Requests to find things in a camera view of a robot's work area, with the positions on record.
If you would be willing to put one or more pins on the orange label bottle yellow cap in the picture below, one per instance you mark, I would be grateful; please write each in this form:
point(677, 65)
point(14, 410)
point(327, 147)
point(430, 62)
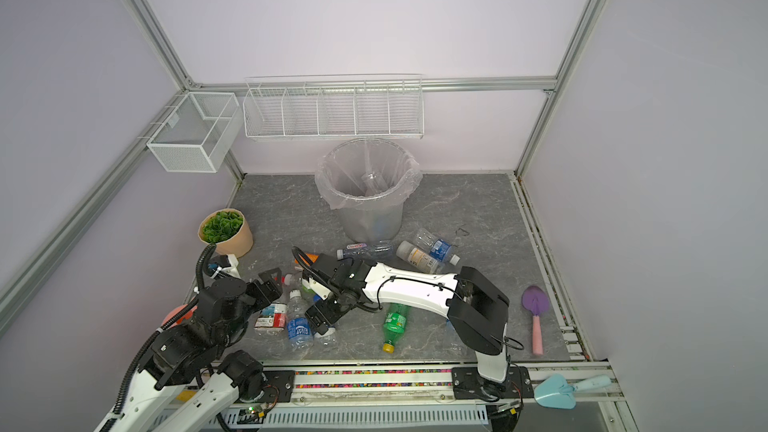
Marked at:
point(307, 258)

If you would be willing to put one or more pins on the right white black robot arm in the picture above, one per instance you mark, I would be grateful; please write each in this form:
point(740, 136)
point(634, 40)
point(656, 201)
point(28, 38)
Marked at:
point(476, 308)

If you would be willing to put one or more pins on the clear plastic bin liner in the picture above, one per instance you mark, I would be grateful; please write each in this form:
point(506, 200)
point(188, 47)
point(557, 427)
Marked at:
point(339, 172)

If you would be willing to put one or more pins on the clear bottle blue label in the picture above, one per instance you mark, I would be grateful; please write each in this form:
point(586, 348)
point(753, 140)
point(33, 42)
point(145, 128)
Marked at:
point(437, 247)

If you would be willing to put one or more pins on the grey mesh waste bin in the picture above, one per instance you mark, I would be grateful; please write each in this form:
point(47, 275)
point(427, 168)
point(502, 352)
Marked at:
point(363, 226)

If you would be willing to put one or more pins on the blue label white cap bottle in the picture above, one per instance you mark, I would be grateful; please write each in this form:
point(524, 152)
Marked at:
point(297, 325)

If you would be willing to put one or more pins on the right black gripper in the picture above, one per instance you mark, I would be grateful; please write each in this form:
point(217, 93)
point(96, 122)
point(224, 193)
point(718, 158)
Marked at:
point(316, 320)

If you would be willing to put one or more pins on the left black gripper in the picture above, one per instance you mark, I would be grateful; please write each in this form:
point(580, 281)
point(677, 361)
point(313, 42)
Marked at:
point(274, 288)

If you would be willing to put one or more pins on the frosted bottle yellow label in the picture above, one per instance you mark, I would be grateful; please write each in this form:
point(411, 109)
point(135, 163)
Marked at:
point(418, 258)

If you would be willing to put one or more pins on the Ganten clear water bottle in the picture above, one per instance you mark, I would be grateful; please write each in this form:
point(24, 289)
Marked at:
point(377, 251)

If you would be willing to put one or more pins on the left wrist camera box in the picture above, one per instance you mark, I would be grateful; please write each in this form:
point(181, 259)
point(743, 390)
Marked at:
point(223, 265)

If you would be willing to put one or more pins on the teal toy shovel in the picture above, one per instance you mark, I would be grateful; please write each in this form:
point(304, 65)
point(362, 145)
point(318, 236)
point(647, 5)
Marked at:
point(556, 393)

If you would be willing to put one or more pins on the red cap clear bottle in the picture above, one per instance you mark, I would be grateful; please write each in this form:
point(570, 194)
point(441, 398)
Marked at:
point(271, 321)

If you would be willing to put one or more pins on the lime green label bottle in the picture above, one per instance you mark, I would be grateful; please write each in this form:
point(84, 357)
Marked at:
point(296, 282)

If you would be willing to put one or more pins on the aluminium rail with beads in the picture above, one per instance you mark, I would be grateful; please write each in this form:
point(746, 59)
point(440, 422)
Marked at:
point(409, 384)

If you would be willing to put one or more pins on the purple pink toy shovel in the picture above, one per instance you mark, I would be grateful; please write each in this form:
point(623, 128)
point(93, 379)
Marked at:
point(535, 300)

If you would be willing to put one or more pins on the green soda bottle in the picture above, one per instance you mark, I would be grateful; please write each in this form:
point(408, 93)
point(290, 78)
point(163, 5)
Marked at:
point(394, 326)

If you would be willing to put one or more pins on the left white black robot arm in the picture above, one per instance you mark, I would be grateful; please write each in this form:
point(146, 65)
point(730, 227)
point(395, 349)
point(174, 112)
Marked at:
point(195, 345)

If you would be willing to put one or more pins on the white wire wall rack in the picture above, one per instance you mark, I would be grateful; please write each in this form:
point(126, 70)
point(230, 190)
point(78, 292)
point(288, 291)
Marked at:
point(334, 106)

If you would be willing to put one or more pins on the white mesh wall basket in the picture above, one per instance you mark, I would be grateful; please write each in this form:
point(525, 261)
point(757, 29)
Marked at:
point(198, 133)

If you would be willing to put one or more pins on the green plant in beige pot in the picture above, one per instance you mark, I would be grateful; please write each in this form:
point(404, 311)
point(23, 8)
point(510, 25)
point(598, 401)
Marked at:
point(229, 231)

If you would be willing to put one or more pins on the Pepsi bottle blue cap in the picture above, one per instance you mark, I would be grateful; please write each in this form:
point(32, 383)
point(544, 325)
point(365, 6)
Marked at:
point(329, 339)

